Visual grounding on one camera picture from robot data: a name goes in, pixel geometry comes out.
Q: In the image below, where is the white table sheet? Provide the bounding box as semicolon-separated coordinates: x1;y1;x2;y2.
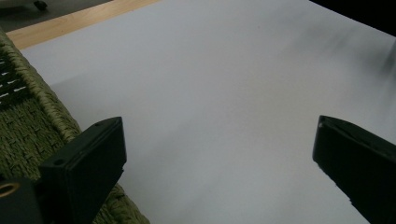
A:
20;0;396;224

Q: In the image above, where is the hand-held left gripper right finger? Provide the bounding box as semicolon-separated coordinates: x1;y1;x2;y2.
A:
312;115;396;224

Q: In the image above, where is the green woven basket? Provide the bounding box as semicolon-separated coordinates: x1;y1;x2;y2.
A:
0;27;151;224

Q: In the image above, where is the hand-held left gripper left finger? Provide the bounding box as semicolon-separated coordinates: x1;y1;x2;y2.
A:
38;116;128;224

